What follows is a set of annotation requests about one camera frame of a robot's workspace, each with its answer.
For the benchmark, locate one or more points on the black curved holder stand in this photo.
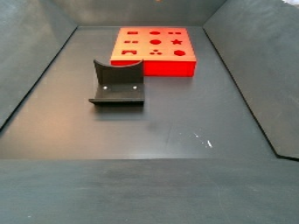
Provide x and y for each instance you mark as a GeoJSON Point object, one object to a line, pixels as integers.
{"type": "Point", "coordinates": [120, 84]}

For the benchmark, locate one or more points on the red block with shaped holes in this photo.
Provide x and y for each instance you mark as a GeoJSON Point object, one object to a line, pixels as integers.
{"type": "Point", "coordinates": [162, 47]}

